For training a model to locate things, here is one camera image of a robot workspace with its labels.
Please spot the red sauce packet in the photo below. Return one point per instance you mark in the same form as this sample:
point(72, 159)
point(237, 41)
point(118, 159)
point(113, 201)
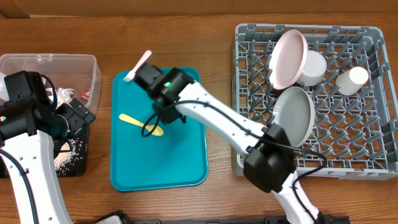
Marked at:
point(85, 95)

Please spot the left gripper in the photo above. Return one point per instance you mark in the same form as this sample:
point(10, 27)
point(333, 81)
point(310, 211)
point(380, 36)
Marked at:
point(79, 121)

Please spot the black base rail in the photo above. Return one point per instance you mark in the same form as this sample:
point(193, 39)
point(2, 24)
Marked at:
point(265, 220)

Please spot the white rice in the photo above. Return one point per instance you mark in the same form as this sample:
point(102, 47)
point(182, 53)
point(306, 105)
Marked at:
point(66, 157)

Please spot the grey round plate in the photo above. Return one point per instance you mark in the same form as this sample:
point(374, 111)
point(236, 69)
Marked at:
point(294, 111)

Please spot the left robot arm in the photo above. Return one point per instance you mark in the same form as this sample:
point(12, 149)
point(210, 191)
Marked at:
point(33, 131)

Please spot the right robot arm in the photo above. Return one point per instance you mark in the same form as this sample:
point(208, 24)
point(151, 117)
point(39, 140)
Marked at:
point(269, 157)

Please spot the teal plastic tray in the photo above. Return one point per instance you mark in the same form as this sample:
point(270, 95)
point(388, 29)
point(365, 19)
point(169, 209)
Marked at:
point(178, 158)

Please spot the white plastic cup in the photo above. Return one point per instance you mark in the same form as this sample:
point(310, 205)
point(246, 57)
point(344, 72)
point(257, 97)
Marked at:
point(352, 80)

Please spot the clear plastic bin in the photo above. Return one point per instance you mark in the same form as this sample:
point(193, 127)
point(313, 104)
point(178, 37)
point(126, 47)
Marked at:
point(77, 71)

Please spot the grey bowl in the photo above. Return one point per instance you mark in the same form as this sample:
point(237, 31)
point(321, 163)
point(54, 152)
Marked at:
point(314, 69)

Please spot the grey dishwasher rack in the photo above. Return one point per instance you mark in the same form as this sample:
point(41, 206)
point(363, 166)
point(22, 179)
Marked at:
point(357, 133)

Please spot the white plastic fork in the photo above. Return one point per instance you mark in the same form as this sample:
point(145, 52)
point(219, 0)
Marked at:
point(130, 76)

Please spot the pink round plate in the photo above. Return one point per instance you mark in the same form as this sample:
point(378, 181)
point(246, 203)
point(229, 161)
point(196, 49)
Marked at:
point(288, 59)

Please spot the white napkin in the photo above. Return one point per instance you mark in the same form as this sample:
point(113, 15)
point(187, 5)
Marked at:
point(64, 95)

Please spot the yellow plastic spoon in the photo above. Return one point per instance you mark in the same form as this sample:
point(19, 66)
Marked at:
point(152, 129)

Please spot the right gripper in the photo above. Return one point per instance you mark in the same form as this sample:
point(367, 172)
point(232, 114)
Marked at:
point(165, 116)

